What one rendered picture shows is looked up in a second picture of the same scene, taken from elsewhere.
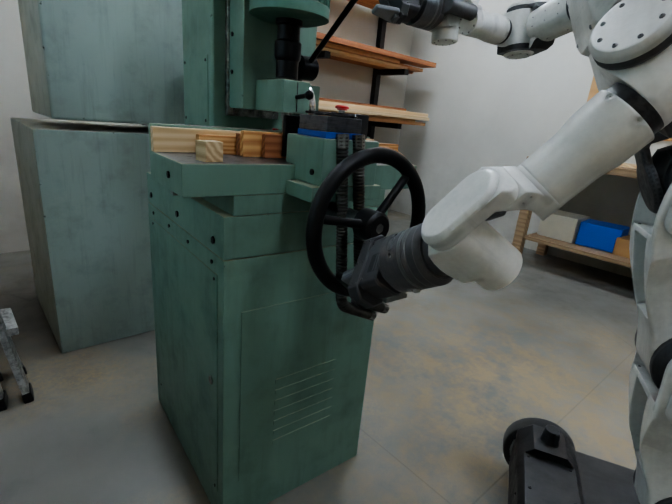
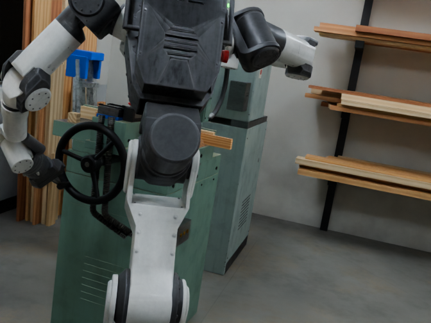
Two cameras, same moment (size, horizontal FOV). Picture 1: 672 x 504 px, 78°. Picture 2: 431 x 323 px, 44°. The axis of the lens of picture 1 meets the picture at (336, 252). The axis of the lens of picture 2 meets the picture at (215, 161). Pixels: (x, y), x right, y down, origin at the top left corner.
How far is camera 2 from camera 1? 1.81 m
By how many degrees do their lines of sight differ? 56
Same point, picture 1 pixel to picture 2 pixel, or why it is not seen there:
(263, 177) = (87, 133)
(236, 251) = (71, 168)
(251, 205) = (80, 146)
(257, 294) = not seen: hidden behind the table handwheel
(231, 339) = (65, 215)
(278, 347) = (88, 235)
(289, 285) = not seen: hidden behind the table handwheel
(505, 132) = not seen: outside the picture
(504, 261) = (9, 157)
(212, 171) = (65, 125)
